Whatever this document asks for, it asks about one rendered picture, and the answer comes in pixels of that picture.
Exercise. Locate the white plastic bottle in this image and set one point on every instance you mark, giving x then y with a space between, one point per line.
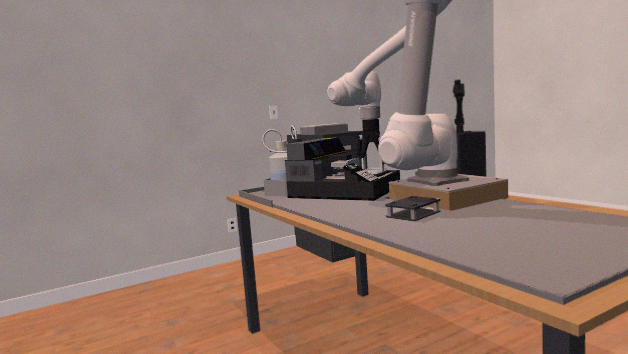
277 162

